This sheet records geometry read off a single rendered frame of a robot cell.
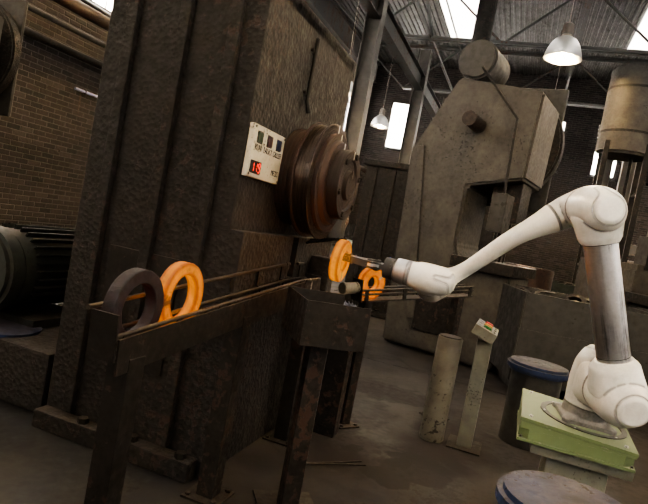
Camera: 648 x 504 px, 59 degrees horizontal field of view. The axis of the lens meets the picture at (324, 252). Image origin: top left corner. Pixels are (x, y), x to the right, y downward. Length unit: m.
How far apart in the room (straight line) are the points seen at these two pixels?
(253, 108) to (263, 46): 0.21
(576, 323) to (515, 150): 1.47
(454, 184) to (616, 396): 3.24
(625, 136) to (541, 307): 6.99
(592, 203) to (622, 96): 9.26
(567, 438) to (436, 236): 3.07
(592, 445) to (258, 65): 1.67
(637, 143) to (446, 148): 6.23
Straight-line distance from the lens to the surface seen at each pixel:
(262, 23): 2.07
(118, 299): 1.34
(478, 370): 2.90
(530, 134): 4.86
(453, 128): 5.07
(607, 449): 2.16
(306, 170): 2.15
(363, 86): 11.57
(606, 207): 1.87
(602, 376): 2.01
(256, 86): 2.01
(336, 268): 2.03
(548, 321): 4.21
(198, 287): 1.61
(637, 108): 11.00
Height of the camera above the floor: 0.96
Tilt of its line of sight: 3 degrees down
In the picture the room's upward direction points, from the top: 11 degrees clockwise
